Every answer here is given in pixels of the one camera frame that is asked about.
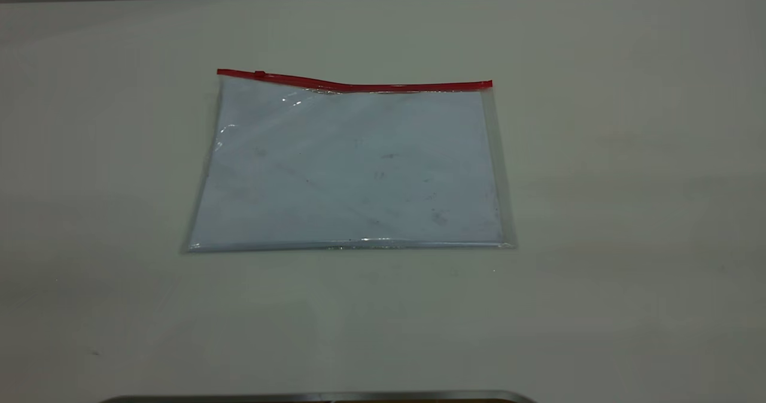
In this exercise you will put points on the clear plastic red-zipper bag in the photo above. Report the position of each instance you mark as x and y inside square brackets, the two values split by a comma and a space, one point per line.
[359, 85]

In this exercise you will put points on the white paper sheet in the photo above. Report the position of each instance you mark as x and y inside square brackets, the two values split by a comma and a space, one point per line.
[347, 175]

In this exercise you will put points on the dark metal base edge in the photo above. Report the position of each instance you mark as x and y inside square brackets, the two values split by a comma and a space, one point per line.
[323, 397]

